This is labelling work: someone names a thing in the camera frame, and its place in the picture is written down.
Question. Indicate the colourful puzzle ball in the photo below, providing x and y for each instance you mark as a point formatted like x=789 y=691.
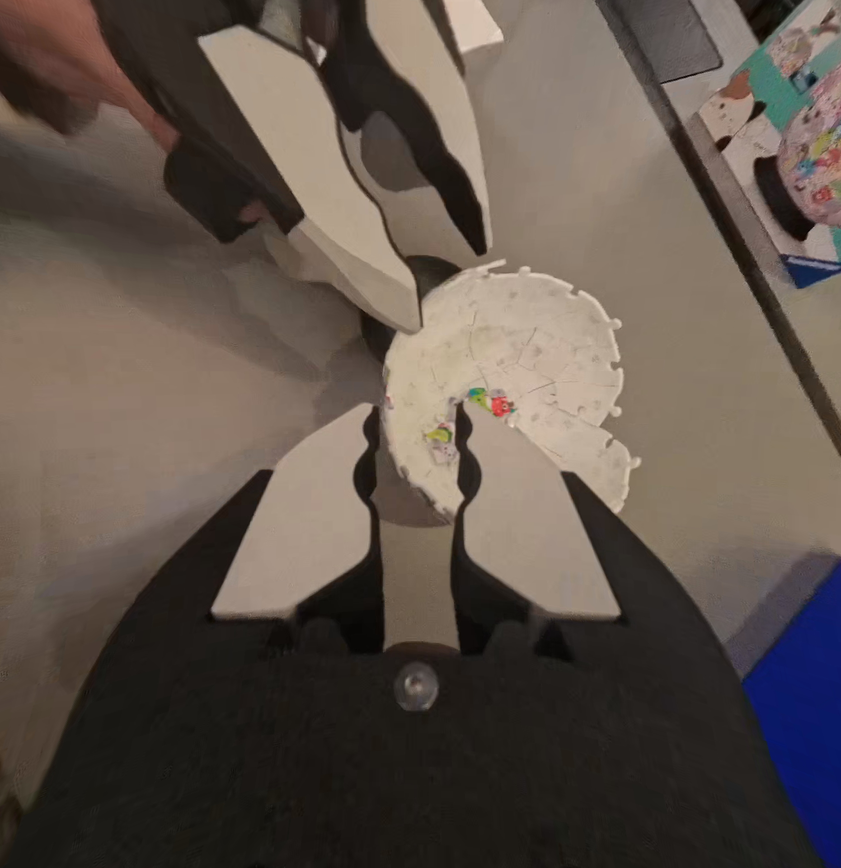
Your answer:
x=515 y=339

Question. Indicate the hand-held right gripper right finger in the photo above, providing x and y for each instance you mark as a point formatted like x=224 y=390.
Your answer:
x=535 y=542

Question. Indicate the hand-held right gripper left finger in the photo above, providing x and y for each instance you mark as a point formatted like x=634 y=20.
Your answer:
x=298 y=542

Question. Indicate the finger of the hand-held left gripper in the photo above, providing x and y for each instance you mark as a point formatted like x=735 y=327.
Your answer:
x=440 y=74
x=291 y=135

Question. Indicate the blue plastic bin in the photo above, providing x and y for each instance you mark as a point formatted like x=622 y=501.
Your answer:
x=806 y=712

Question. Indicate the teal puzzle picture box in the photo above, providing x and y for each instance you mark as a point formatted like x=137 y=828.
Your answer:
x=800 y=169

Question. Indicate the person's left hand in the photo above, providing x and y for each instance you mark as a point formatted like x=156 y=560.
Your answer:
x=47 y=41

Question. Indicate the black ball stand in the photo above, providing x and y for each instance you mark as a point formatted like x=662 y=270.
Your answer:
x=430 y=275

